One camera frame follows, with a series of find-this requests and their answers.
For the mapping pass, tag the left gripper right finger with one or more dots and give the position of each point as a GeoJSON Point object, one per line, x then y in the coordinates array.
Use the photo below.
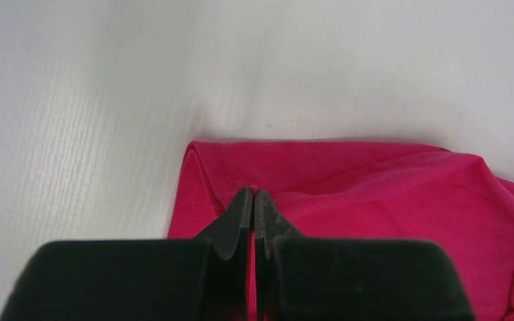
{"type": "Point", "coordinates": [310, 278]}

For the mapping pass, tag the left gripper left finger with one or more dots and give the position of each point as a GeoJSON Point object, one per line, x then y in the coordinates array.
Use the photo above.
{"type": "Point", "coordinates": [201, 278]}

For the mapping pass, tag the pink t shirt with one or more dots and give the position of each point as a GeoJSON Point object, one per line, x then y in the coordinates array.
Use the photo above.
{"type": "Point", "coordinates": [367, 189]}

